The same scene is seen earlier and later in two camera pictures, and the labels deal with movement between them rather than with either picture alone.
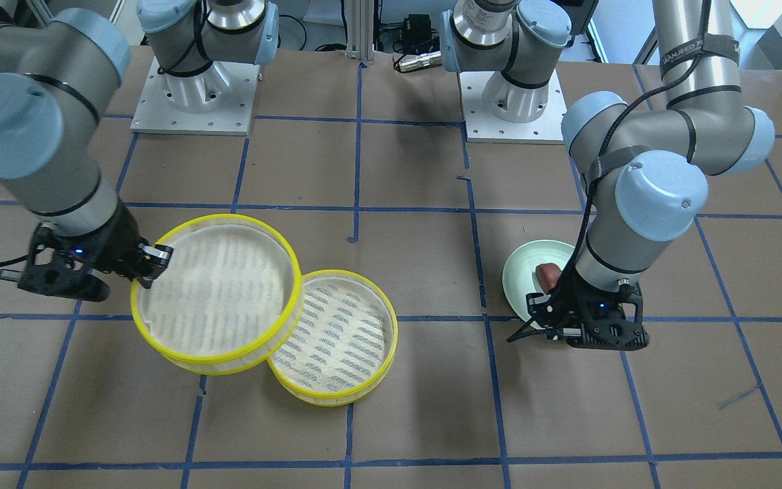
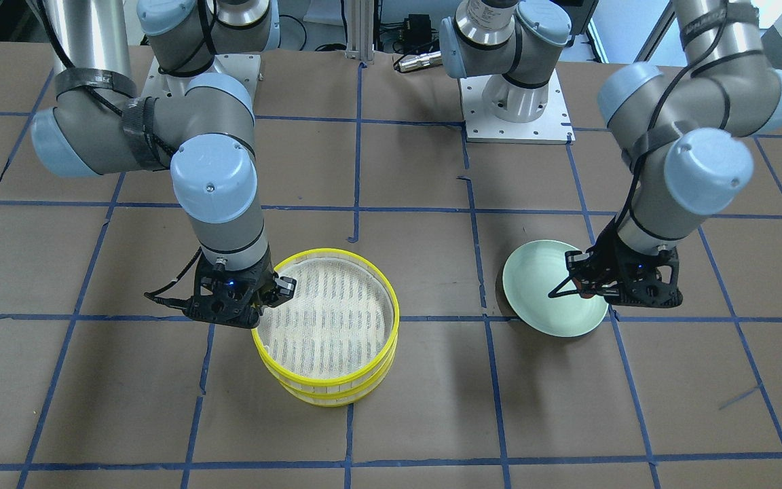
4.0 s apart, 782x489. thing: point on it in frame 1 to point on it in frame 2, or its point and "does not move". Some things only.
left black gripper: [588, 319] to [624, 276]
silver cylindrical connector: [425, 60] does not move
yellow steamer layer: [227, 301] to [339, 328]
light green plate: [518, 276] does not move
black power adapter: [417, 35] does not move
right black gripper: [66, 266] to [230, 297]
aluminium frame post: [360, 36] does not move
